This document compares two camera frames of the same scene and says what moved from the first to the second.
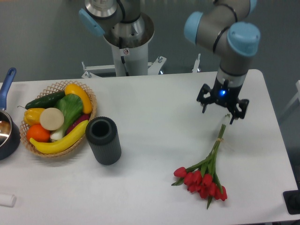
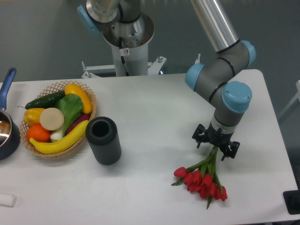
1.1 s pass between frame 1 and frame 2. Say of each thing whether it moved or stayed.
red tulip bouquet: stayed
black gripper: moved
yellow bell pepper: stayed
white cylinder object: stayed
